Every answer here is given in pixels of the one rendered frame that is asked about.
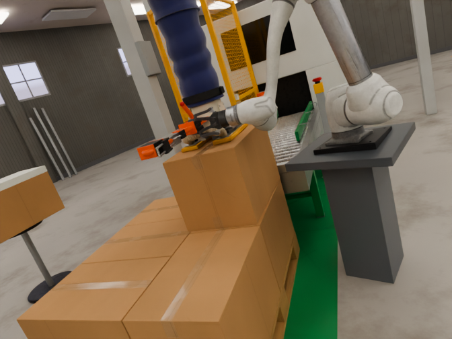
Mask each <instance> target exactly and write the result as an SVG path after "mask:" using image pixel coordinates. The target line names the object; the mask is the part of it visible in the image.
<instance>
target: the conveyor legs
mask: <svg viewBox="0 0 452 339"><path fill-rule="evenodd" d="M310 196H311V197H312V200H313V205H314V208H315V213H316V216H317V218H320V217H325V212H324V207H323V204H322V199H321V196H320V193H319V187H318V184H317V179H316V176H315V171H314V170H313V174H312V178H311V184H310V192H304V193H299V194H291V195H286V196H285V198H286V200H290V199H296V198H305V197H310Z"/></svg>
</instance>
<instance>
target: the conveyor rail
mask: <svg viewBox="0 0 452 339"><path fill-rule="evenodd" d="M313 113H314V115H312V117H311V120H310V123H309V125H310V127H309V126H308V129H307V132H306V134H305V138H304V140H303V143H302V146H301V149H300V152H301V151H302V150H304V148H306V147H307V146H308V145H309V144H311V143H312V142H313V141H315V140H316V139H317V138H318V137H319V136H320V133H321V129H322V120H321V116H320V113H319V107H318V104H317V106H315V109H314V111H313ZM305 172H306V175H307V180H308V183H309V187H310V184H311V178H312V174H313V170H307V171H305Z"/></svg>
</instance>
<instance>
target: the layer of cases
mask: <svg viewBox="0 0 452 339"><path fill-rule="evenodd" d="M294 233H295V230H294V227H293V223H292V220H291V216H290V212H289V208H288V206H287V201H286V198H285V194H284V191H283V187H282V184H281V180H280V179H279V181H278V183H277V185H276V187H275V189H274V191H273V193H272V196H271V197H270V200H269V201H268V204H267V205H266V208H265V209H264V212H263V214H262V216H261V218H260V220H259V222H258V224H257V225H245V226H239V227H226V228H219V229H207V230H200V231H188V230H187V227H186V224H185V222H184V219H183V217H182V214H181V212H180V208H179V206H178V203H177V201H176V198H175V196H173V197H169V198H162V199H157V200H154V201H153V202H152V203H151V204H150V205H149V206H147V207H146V208H145V209H144V210H143V211H141V212H140V213H139V214H138V215H137V216H136V217H135V218H134V219H132V220H131V221H130V222H129V223H127V224H126V225H125V226H124V227H123V228H122V229H121V230H120V231H118V232H117V233H116V234H115V235H114V236H112V237H111V238H110V239H109V240H108V241H107V242H106V243H105V244H103V245H102V246H101V247H100V248H99V249H97V250H96V251H95V252H94V253H93V254H92V255H91V256H90V257H88V258H87V259H86V260H85V261H84V262H82V263H81V264H80V265H79V266H78V267H76V269H74V270H73V271H72V272H71V273H70V274H68V275H67V276H66V277H65V278H64V279H63V280H62V281H61V282H59V283H58V284H57V285H56V286H55V287H53V288H52V289H51V290H50V291H49V292H47V294H45V295H44V296H43V297H42V298H41V299H39V300H38V301H37V302H36V303H35V304H33V306H31V308H29V309H28V310H27V311H26V312H24V313H23V314H22V315H21V316H20V317H18V318H17V319H16V320H17V322H18V324H19V325H20V327H21V329H22V330H23V332H24V334H25V335H26V337H27V339H270V336H271V332H272V327H273V323H274V318H275V315H276V309H277V306H278V300H279V297H280V292H281V289H282V285H283V280H284V277H285V271H286V268H287V262H288V259H289V254H290V251H291V245H292V242H293V236H294Z"/></svg>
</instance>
